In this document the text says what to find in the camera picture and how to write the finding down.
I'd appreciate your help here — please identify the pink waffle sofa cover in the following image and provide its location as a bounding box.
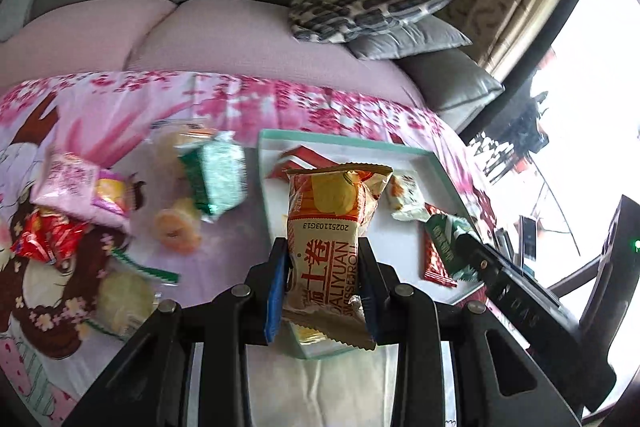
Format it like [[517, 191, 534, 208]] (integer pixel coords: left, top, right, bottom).
[[0, 0, 436, 118]]

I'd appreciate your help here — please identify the grey pillow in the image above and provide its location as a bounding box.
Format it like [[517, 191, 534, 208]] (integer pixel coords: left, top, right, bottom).
[[345, 14, 473, 60]]

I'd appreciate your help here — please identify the pink snack packet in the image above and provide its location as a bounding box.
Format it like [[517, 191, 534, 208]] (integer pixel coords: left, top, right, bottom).
[[30, 149, 133, 228]]

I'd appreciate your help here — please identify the large red snack packet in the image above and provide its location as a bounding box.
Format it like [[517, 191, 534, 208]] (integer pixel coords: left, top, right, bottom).
[[265, 146, 341, 180]]

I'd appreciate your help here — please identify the smartphone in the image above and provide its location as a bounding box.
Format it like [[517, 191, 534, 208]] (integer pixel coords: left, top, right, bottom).
[[517, 214, 540, 275]]

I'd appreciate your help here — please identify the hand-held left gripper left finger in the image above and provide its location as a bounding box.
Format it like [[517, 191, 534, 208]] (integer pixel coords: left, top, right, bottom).
[[65, 238, 291, 427]]

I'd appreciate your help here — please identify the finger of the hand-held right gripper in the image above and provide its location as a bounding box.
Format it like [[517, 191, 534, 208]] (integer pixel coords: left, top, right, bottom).
[[459, 233, 521, 303]]

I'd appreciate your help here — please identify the shiny red snack packet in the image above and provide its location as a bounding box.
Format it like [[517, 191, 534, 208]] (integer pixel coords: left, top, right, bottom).
[[10, 209, 91, 265]]

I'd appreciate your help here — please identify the orange white swiss roll packet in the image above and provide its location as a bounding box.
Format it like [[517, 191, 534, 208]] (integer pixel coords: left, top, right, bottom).
[[280, 164, 393, 353]]

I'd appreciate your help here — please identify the pink floral printed blanket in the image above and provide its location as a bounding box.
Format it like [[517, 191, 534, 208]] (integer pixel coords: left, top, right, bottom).
[[0, 69, 501, 427]]

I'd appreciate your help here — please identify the clear orange-centred cake packet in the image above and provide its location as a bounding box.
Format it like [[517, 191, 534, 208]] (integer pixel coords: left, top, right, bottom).
[[152, 197, 203, 255]]

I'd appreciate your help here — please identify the black metal rack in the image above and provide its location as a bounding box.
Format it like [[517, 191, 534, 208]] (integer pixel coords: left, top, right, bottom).
[[470, 92, 556, 188]]

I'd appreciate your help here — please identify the teal-edged white tray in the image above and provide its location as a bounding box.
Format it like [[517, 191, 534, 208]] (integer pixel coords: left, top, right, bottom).
[[257, 128, 488, 360]]

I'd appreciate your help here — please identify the green patterned snack packet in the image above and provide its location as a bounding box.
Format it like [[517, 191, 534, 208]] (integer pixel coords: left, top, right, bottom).
[[179, 132, 248, 223]]

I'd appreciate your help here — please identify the black white patterned pillow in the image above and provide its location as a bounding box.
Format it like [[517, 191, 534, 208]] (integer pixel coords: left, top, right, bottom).
[[289, 0, 457, 44]]

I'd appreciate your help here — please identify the green-edged clear cake packet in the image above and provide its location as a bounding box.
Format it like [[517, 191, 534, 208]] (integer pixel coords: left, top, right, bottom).
[[95, 249, 181, 340]]

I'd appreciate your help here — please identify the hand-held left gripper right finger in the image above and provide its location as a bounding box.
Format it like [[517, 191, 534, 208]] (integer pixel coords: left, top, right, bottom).
[[357, 238, 583, 427]]

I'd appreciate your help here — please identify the dark green snack packet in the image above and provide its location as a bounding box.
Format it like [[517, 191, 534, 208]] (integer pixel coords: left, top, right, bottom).
[[425, 212, 481, 283]]

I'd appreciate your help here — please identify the dark window frame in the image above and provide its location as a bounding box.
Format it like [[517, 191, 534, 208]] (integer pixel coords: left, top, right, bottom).
[[457, 0, 640, 145]]

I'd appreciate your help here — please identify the white snack packet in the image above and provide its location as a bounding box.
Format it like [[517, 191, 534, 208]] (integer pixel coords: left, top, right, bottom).
[[387, 172, 431, 223]]

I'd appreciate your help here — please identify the black stand with green light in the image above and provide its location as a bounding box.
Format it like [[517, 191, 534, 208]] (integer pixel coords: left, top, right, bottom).
[[547, 194, 640, 427]]

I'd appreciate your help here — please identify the red white-patterned snack packet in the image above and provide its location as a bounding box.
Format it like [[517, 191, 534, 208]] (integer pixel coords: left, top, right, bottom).
[[422, 204, 458, 290]]

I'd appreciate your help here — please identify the clear steamed cake packet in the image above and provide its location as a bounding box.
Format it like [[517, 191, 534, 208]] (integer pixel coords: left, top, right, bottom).
[[150, 119, 221, 178]]

